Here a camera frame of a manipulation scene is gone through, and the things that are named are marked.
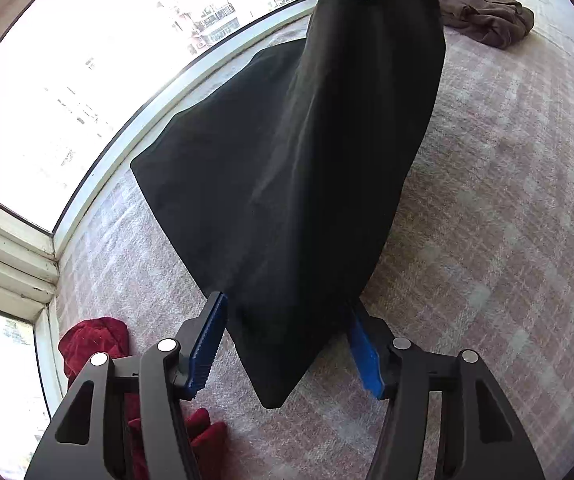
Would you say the white window frame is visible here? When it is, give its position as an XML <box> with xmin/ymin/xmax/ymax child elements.
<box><xmin>0</xmin><ymin>0</ymin><xmax>550</xmax><ymax>411</ymax></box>

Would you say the brown folded garment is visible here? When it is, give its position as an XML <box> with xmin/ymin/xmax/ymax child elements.
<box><xmin>432</xmin><ymin>0</ymin><xmax>535</xmax><ymax>51</ymax></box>

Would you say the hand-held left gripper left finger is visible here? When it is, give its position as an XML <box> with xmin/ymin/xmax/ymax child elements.
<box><xmin>24</xmin><ymin>291</ymin><xmax>229</xmax><ymax>480</ymax></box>

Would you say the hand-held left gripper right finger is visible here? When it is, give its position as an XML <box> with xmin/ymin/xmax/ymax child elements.
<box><xmin>344</xmin><ymin>305</ymin><xmax>548</xmax><ymax>480</ymax></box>

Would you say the dark red garment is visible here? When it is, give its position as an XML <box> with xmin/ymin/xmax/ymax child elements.
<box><xmin>58</xmin><ymin>316</ymin><xmax>228</xmax><ymax>480</ymax></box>

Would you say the black T-shirt yellow print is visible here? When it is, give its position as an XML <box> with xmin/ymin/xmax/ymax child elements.
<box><xmin>130</xmin><ymin>0</ymin><xmax>448</xmax><ymax>409</ymax></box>

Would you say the pink plaid blanket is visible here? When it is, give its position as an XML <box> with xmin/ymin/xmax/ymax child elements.
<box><xmin>54</xmin><ymin>0</ymin><xmax>574</xmax><ymax>480</ymax></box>

